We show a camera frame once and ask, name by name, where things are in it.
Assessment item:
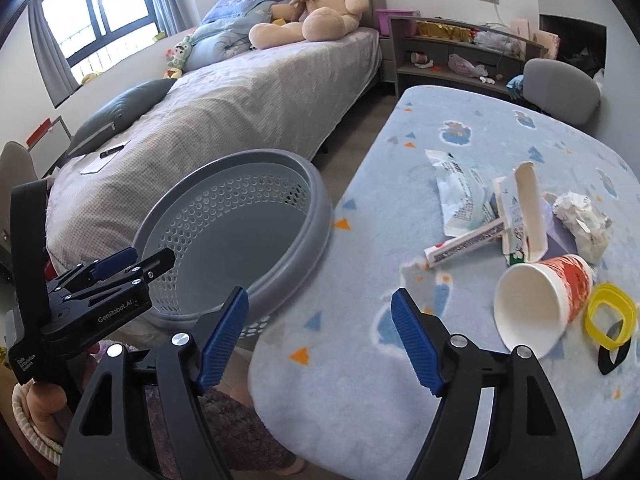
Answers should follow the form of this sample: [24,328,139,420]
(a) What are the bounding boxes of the black plastic ring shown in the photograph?
[597,320,632,376]

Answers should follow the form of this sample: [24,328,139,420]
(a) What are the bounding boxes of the grey curved shelf unit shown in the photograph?
[389,16,546,98]

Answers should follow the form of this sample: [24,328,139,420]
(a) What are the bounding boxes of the person's left hand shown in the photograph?
[26,381,69,441]

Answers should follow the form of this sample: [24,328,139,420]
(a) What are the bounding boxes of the gold foil packets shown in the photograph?
[416,20,473,41]

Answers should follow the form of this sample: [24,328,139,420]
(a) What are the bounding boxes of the large beige teddy bear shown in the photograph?
[248,0,370,50]

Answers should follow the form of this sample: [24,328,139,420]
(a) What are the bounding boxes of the pink plastic bag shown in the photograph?
[447,54,488,77]

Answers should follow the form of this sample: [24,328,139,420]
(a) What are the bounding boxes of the white printed packet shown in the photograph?
[425,149,501,237]

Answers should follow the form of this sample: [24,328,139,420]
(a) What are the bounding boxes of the bed with grey checked sheet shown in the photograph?
[45,27,383,281]

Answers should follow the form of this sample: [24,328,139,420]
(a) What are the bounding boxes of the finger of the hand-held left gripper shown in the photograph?
[57,248,177,311]
[47,246,139,296]

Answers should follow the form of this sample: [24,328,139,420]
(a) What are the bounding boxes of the dark grey pillow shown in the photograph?
[67,78,178,158]

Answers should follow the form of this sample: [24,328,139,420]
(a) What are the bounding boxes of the grey upholstered chair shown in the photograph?
[522,58,601,127]

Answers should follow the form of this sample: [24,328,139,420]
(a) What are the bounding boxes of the pink gift bags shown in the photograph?
[510,19,561,60]

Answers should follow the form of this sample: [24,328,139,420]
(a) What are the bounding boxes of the purple fuzzy clothing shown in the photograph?
[142,385,306,478]

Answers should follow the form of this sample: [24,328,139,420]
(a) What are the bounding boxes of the grey perforated plastic basket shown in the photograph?
[131,148,334,341]

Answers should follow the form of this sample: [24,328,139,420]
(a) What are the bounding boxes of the clear plastic bags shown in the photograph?
[472,22,521,56]

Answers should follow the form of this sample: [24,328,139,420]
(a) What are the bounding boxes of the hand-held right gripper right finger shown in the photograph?
[390,287,583,480]

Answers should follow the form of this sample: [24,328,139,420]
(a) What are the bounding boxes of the white paper sheet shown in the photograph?
[80,141,132,175]

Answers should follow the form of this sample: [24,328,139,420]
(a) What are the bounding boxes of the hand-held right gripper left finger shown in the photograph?
[57,287,251,480]

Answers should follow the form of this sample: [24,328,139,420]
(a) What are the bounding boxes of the small green plush doll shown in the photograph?
[167,35,193,68]

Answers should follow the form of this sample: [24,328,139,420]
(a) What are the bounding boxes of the playing card box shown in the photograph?
[515,161,549,263]

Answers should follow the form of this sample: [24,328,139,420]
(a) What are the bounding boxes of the blue printed pillow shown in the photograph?
[200,0,276,26]

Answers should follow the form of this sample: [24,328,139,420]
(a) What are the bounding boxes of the red white paper cup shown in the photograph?
[494,255,597,359]

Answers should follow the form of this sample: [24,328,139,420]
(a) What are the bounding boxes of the yellow plastic ring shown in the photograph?
[585,284,638,350]

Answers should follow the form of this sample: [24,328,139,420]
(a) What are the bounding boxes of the white green wrapper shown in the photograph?
[492,177,531,267]

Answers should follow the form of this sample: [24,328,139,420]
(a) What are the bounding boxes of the white framed board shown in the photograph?
[27,115,73,161]

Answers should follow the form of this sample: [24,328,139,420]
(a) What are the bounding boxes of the light blue printed blanket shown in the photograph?
[247,85,640,480]

